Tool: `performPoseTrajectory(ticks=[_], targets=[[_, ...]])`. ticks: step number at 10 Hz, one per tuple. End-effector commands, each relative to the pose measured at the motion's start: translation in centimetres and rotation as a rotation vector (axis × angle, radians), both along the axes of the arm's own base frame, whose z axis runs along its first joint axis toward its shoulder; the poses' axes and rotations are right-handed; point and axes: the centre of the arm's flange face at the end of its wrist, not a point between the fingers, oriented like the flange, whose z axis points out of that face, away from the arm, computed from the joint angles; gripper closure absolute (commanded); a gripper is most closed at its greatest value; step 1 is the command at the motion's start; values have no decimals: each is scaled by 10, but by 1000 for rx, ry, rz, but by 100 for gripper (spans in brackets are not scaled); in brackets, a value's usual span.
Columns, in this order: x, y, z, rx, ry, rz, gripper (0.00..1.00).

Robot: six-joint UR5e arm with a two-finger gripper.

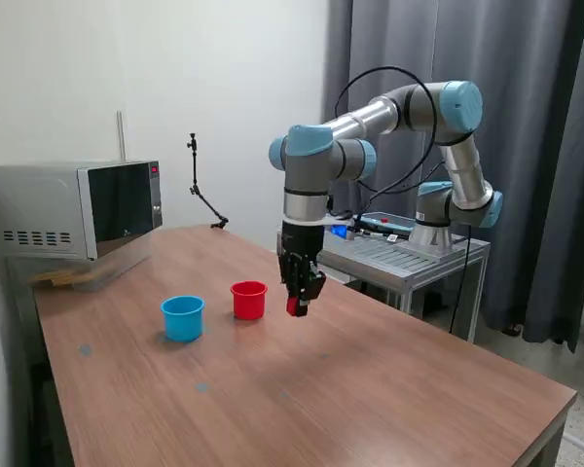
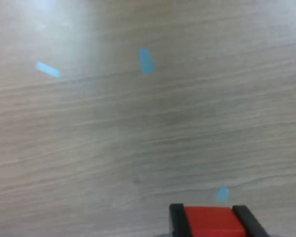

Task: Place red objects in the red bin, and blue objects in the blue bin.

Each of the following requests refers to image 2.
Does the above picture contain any red cube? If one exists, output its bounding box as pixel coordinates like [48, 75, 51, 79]
[184, 206, 246, 237]

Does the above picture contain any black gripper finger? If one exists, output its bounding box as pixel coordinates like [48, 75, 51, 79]
[169, 203, 195, 237]
[232, 204, 272, 237]

